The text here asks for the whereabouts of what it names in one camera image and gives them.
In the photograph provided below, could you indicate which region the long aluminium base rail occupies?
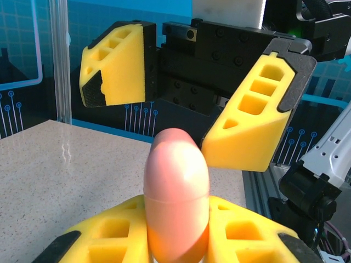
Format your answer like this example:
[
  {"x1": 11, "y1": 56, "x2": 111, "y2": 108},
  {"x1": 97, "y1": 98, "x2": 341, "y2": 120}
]
[{"x1": 242, "y1": 161, "x2": 291, "y2": 220}]

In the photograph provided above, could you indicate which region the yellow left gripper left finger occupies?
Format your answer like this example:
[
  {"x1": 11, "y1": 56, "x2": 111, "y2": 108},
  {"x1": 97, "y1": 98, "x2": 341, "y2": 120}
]
[{"x1": 32, "y1": 194, "x2": 151, "y2": 263}]

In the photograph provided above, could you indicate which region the aluminium side rail blue strip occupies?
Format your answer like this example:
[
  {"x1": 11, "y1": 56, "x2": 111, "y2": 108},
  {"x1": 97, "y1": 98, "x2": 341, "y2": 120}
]
[{"x1": 70, "y1": 116, "x2": 154, "y2": 145}]

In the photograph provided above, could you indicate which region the aluminium frame post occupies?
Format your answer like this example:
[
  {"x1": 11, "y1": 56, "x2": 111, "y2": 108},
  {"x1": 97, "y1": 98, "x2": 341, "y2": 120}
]
[{"x1": 50, "y1": 0, "x2": 72, "y2": 124}]

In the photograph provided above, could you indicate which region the pink earbud charging case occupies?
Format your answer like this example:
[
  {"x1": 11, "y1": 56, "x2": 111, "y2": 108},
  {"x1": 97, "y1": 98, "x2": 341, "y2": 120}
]
[{"x1": 143, "y1": 128, "x2": 211, "y2": 263}]

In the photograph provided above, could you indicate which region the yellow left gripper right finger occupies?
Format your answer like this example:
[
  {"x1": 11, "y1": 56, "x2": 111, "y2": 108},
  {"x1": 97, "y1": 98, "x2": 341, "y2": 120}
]
[{"x1": 205, "y1": 195, "x2": 325, "y2": 263}]

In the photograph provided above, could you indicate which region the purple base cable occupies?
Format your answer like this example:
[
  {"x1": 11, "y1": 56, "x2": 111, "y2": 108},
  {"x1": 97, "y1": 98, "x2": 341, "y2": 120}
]
[{"x1": 315, "y1": 220, "x2": 351, "y2": 263}]

